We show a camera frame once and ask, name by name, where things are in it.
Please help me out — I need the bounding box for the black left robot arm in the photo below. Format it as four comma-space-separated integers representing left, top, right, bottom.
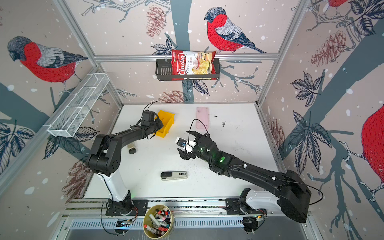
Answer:
86, 110, 163, 216

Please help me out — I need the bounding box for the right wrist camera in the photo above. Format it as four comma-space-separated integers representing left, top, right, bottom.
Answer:
176, 137, 197, 153

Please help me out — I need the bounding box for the small dark jar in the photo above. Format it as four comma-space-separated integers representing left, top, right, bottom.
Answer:
127, 143, 137, 155

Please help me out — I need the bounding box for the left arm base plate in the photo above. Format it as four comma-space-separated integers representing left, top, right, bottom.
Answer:
106, 199, 149, 217

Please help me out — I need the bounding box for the red cassava chips bag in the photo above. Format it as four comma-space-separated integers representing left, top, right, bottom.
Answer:
171, 50, 217, 76

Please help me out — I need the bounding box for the pink rectangular case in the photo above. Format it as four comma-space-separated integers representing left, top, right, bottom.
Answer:
196, 107, 210, 130

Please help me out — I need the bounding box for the yellow plastic bin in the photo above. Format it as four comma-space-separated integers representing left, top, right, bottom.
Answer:
156, 111, 175, 138

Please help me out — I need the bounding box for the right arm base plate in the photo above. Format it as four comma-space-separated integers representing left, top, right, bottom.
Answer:
224, 188, 268, 216

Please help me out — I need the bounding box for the grey stapler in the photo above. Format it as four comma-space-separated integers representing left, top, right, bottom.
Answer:
160, 171, 188, 181

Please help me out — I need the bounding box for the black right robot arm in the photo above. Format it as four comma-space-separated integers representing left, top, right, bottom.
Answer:
176, 131, 312, 224

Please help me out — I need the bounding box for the white wire mesh basket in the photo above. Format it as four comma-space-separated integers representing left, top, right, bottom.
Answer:
48, 73, 110, 137

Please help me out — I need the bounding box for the round tin of markers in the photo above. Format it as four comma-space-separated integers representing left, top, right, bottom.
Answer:
143, 204, 176, 240

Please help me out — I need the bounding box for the black wall basket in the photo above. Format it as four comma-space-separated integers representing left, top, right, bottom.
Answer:
155, 59, 221, 81

